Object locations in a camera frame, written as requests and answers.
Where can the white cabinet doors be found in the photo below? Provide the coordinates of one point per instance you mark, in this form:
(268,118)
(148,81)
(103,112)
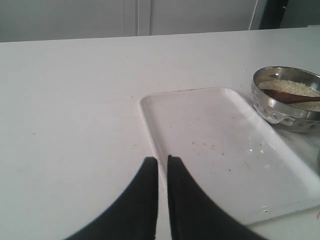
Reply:
(37,20)

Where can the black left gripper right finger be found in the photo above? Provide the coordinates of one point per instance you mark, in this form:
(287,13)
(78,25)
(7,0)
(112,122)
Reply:
(193,215)

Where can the brown wooden spoon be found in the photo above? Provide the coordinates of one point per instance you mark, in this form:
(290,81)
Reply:
(288,98)

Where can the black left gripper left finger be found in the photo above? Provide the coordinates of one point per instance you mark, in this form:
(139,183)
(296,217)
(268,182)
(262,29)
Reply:
(134,214)

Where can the steel bowl with rice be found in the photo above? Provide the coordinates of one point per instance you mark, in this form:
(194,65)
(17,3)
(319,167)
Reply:
(298,118)

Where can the white rectangular plastic tray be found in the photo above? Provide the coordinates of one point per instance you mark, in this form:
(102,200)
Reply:
(251,170)

